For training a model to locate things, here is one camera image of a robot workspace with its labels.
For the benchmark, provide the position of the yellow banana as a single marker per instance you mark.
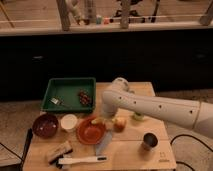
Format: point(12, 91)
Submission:
point(98, 120)

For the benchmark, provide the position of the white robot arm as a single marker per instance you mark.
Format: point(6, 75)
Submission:
point(190, 114)

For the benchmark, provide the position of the dark red bowl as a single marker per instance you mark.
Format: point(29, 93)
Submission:
point(45, 126)

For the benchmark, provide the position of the dark grape bunch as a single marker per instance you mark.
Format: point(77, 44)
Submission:
point(84, 98)

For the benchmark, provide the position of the green plastic tray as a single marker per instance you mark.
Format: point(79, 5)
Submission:
point(66, 90)

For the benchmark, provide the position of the red yellow apple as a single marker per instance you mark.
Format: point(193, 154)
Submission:
point(119, 124)

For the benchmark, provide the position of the orange red plate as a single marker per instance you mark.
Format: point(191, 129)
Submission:
point(89, 133)

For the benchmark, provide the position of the small white cup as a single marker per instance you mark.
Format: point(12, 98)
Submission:
point(69, 122)

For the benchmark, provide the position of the metal fork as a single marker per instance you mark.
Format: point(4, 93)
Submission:
point(58, 102)

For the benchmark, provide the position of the blue grey knife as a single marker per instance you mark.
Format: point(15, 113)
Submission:
point(103, 144)

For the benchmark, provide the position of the dark metal cup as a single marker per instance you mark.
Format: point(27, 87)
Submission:
point(149, 141)

